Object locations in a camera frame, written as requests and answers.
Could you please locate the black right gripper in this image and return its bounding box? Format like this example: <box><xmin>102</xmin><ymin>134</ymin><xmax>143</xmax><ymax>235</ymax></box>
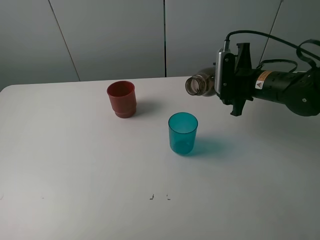
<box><xmin>230</xmin><ymin>42</ymin><xmax>260</xmax><ymax>117</ymax></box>

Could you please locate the smoky clear plastic bottle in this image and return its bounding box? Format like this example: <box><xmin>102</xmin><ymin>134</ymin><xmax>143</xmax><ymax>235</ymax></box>
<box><xmin>185</xmin><ymin>66</ymin><xmax>217</xmax><ymax>97</ymax></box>

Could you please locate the teal translucent plastic cup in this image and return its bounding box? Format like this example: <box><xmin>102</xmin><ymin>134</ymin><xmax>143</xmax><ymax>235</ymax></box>
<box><xmin>168</xmin><ymin>112</ymin><xmax>199</xmax><ymax>155</ymax></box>

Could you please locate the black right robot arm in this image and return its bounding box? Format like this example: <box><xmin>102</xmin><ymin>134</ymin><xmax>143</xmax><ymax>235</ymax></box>
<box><xmin>230</xmin><ymin>43</ymin><xmax>320</xmax><ymax>117</ymax></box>

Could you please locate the red plastic cup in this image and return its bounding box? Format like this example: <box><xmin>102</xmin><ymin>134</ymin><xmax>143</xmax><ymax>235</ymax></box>
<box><xmin>106</xmin><ymin>80</ymin><xmax>137</xmax><ymax>119</ymax></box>

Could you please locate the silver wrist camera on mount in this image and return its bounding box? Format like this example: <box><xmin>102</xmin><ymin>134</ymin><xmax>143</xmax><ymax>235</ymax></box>
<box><xmin>214</xmin><ymin>40</ymin><xmax>235</xmax><ymax>105</ymax></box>

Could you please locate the black camera cable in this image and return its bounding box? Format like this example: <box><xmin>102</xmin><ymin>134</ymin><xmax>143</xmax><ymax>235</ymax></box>
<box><xmin>223</xmin><ymin>30</ymin><xmax>320</xmax><ymax>73</ymax></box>

